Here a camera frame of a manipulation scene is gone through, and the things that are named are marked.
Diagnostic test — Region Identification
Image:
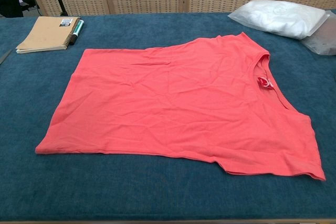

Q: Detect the coral red t-shirt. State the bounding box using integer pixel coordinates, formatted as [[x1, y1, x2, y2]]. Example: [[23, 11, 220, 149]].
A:
[[35, 31, 327, 182]]

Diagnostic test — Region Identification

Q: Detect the blue carpet table mat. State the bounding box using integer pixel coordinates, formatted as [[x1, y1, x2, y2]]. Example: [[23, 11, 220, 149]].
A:
[[0, 8, 336, 222]]

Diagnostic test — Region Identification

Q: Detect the green white marker pen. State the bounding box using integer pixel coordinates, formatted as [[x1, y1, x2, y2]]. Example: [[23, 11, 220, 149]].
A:
[[68, 19, 85, 46]]

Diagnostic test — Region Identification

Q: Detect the white garment in plastic bag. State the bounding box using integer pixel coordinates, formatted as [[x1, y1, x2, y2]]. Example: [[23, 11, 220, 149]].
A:
[[227, 0, 330, 40]]

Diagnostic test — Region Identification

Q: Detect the tan spiral notebook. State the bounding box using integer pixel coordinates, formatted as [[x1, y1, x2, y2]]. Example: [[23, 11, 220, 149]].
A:
[[15, 16, 81, 54]]

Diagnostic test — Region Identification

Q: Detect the clear plastic bag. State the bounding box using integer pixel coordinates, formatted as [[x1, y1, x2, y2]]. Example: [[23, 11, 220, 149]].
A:
[[300, 10, 336, 56]]

